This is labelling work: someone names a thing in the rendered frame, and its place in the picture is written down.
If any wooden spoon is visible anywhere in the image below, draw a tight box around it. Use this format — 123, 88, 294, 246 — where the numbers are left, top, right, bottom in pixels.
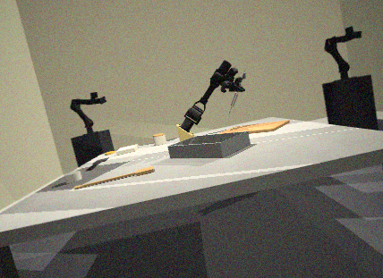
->
74, 166, 154, 190

